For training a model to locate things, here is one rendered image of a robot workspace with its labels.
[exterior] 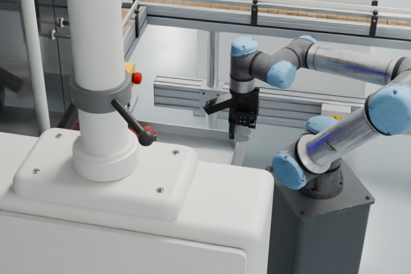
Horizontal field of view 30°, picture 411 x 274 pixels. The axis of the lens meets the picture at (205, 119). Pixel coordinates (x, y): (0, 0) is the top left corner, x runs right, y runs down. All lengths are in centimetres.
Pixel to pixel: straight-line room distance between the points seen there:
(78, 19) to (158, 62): 352
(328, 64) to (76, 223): 113
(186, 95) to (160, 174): 216
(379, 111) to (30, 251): 98
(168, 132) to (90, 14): 145
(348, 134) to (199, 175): 86
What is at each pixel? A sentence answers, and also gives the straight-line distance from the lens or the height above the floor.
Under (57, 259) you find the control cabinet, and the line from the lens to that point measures 122.
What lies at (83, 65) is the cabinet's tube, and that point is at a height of 177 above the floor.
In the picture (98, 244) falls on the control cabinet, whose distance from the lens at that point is 117.
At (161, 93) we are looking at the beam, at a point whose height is 50.
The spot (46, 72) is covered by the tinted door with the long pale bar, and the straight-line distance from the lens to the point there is 179.
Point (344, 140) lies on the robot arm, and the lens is 202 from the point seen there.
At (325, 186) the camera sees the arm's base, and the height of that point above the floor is 83.
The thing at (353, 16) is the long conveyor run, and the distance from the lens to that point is 303.
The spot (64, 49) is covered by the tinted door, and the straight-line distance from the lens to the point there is 189.
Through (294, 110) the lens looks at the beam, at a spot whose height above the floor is 48.
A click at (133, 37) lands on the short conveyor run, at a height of 90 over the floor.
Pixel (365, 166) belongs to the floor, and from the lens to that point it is 381.
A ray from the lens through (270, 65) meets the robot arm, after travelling 208.
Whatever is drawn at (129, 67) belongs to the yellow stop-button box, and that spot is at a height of 103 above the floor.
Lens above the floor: 230
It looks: 35 degrees down
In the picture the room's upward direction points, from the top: 1 degrees clockwise
